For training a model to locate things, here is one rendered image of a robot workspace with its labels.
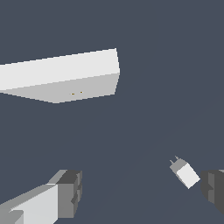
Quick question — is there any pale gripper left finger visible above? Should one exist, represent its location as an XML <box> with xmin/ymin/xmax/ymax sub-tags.
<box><xmin>0</xmin><ymin>169</ymin><xmax>83</xmax><ymax>224</ymax></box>

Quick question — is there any white charger plug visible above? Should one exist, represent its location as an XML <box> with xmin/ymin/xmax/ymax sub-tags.
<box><xmin>169</xmin><ymin>155</ymin><xmax>201</xmax><ymax>190</ymax></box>

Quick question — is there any white wall socket block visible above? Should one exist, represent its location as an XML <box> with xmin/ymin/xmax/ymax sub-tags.
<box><xmin>0</xmin><ymin>47</ymin><xmax>121</xmax><ymax>104</ymax></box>

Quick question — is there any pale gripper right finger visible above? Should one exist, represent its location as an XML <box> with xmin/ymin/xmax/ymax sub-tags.
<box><xmin>199</xmin><ymin>169</ymin><xmax>224</xmax><ymax>216</ymax></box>

